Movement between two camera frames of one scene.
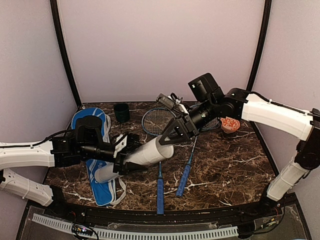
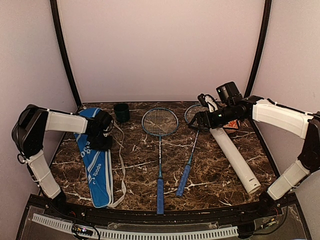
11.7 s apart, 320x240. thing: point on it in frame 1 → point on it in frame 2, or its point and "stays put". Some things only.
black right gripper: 189,125 → 200,115
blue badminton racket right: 213,124 stays put
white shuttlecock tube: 149,152 → 238,163
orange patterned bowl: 229,125 stays put
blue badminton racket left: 155,122 stays put
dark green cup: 122,112 stays put
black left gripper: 128,166 → 108,145
